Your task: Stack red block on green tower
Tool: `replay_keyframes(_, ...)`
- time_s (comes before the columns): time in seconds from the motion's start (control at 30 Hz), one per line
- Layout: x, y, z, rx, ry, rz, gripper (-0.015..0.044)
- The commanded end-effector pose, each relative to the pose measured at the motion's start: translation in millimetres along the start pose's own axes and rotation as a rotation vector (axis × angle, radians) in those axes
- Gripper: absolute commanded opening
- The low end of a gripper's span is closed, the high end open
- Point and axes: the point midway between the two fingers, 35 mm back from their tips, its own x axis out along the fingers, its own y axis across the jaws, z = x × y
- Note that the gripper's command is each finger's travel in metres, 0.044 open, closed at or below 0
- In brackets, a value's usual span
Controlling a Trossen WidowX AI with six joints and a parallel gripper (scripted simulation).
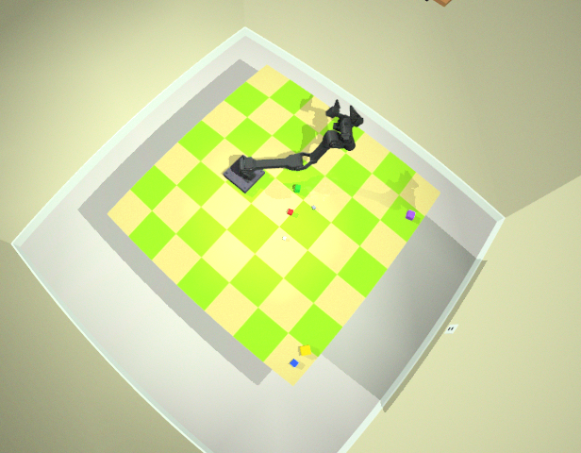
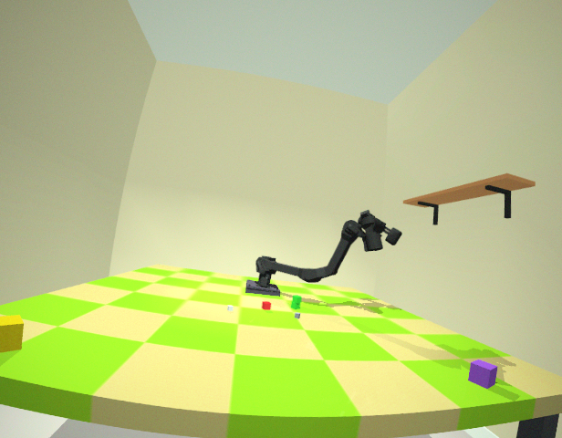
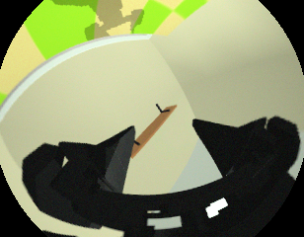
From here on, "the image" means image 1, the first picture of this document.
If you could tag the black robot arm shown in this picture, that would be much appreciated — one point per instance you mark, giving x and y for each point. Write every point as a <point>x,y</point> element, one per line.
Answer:
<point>341,138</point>

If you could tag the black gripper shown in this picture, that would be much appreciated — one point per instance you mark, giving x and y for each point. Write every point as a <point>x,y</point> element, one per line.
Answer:
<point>353,120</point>

